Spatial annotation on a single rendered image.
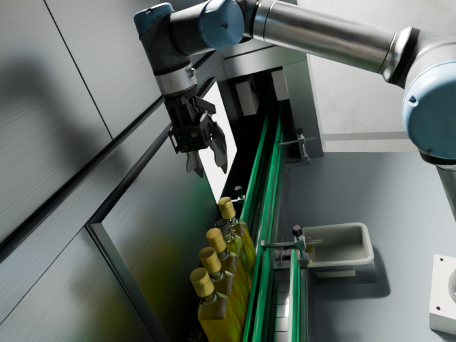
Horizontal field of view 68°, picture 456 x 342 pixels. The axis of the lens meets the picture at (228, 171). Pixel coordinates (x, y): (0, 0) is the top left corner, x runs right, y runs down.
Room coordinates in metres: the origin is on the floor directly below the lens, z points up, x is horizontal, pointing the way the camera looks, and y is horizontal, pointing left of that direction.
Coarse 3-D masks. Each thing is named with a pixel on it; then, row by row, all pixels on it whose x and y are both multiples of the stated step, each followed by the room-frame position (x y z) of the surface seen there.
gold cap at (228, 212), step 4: (220, 200) 0.71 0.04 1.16; (224, 200) 0.70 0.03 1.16; (228, 200) 0.70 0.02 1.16; (220, 204) 0.69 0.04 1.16; (224, 204) 0.68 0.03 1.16; (228, 204) 0.68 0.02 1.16; (232, 204) 0.70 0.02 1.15; (220, 208) 0.69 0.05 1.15; (224, 208) 0.68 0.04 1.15; (228, 208) 0.68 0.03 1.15; (232, 208) 0.69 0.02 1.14; (224, 212) 0.69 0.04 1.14; (228, 212) 0.68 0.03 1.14; (232, 212) 0.69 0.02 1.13; (224, 216) 0.69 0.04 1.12; (228, 216) 0.68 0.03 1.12; (232, 216) 0.68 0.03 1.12
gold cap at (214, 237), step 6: (216, 228) 0.60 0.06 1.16; (210, 234) 0.59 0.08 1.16; (216, 234) 0.58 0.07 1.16; (210, 240) 0.58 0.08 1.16; (216, 240) 0.57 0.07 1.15; (222, 240) 0.58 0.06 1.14; (210, 246) 0.58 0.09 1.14; (216, 246) 0.57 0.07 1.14; (222, 246) 0.58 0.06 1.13; (216, 252) 0.57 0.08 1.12
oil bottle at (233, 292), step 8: (224, 272) 0.54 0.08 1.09; (224, 280) 0.52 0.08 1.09; (232, 280) 0.53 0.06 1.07; (216, 288) 0.51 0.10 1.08; (224, 288) 0.51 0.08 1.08; (232, 288) 0.52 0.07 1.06; (232, 296) 0.51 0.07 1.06; (240, 296) 0.54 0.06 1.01; (232, 304) 0.50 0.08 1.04; (240, 304) 0.52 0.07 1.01; (240, 312) 0.51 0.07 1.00; (240, 320) 0.50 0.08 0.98
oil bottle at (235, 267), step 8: (232, 256) 0.58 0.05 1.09; (224, 264) 0.57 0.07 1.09; (232, 264) 0.57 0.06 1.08; (240, 264) 0.60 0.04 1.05; (232, 272) 0.56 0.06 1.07; (240, 272) 0.58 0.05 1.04; (240, 280) 0.57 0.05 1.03; (240, 288) 0.56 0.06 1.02; (248, 288) 0.59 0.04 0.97; (248, 296) 0.58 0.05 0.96
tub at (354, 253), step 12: (312, 228) 0.88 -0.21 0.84; (324, 228) 0.86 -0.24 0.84; (336, 228) 0.85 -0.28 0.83; (348, 228) 0.84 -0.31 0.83; (360, 228) 0.82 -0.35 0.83; (324, 240) 0.86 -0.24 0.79; (336, 240) 0.85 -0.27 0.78; (348, 240) 0.83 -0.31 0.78; (360, 240) 0.82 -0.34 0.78; (312, 252) 0.84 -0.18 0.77; (324, 252) 0.83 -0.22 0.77; (336, 252) 0.81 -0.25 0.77; (348, 252) 0.79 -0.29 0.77; (360, 252) 0.78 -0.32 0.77; (372, 252) 0.70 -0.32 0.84; (312, 264) 0.73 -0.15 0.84; (324, 264) 0.71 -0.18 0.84; (336, 264) 0.70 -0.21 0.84; (348, 264) 0.69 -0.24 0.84
